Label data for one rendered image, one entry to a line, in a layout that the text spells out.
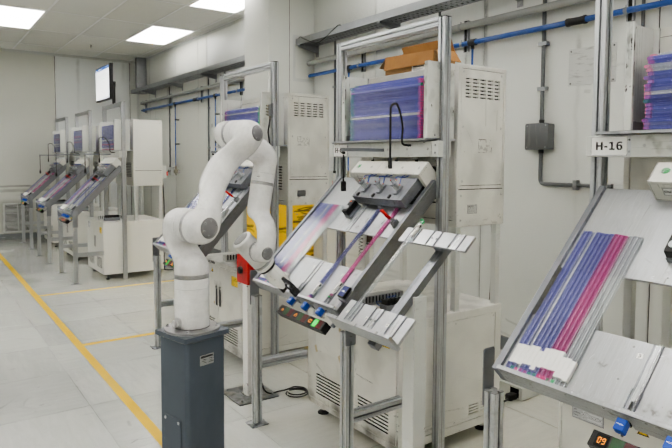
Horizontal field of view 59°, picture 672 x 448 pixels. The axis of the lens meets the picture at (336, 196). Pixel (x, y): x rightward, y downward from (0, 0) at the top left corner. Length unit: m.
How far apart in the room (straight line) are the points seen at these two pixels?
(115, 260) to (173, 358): 4.71
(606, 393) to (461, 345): 1.28
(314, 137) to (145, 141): 3.25
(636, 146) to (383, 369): 1.37
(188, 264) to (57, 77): 8.95
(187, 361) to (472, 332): 1.35
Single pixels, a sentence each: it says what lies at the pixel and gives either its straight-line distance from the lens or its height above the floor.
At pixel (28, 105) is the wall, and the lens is 10.78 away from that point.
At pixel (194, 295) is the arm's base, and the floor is 0.83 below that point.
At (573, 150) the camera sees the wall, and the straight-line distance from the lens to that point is 3.90.
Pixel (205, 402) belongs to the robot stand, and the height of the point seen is 0.46.
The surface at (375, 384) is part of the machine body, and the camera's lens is 2.74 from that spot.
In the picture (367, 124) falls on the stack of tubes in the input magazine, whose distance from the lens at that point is 2.84.
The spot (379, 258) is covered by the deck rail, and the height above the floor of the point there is 0.90.
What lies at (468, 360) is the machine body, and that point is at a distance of 2.89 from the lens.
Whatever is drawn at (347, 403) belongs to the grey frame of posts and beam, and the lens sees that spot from 2.41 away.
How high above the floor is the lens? 1.30
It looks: 3 degrees down
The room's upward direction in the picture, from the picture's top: straight up
